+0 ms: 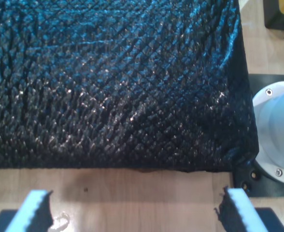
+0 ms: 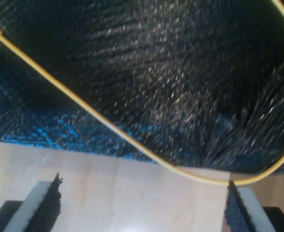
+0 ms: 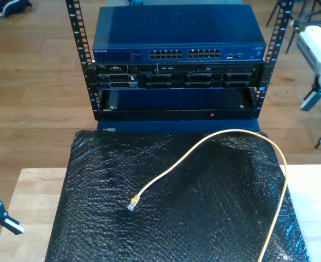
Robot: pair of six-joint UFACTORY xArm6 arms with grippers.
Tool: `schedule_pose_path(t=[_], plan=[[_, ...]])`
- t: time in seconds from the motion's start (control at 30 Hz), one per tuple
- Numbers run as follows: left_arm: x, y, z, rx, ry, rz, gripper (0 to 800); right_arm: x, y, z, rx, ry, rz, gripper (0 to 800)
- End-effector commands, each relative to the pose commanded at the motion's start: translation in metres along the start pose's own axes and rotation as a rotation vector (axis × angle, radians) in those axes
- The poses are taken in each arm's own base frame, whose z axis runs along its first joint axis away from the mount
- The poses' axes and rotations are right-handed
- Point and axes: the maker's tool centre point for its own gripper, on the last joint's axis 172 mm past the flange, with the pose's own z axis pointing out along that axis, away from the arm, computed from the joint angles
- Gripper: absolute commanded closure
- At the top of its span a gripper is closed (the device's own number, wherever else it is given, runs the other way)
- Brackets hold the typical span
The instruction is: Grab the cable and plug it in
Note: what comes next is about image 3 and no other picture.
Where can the blue network switch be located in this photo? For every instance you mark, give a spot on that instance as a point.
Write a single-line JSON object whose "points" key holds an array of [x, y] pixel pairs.
{"points": [[177, 27]]}

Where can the black rack drawer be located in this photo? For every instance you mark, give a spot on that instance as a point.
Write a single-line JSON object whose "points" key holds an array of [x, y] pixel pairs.
{"points": [[177, 114]]}

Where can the black rack server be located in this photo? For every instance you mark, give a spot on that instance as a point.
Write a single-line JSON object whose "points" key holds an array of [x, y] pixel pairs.
{"points": [[204, 69]]}

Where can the black equipment rack frame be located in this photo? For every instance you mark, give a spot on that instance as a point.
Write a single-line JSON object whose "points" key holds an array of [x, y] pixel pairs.
{"points": [[89, 82]]}

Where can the dark shoe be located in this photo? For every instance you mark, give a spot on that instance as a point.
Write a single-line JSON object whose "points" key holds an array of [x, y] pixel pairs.
{"points": [[13, 6]]}

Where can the black textured mat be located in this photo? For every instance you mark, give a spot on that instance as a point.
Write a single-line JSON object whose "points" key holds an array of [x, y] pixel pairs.
{"points": [[149, 232]]}

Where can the dark chair legs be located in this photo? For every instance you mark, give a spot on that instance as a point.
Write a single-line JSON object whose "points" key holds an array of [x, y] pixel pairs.
{"points": [[289, 43]]}

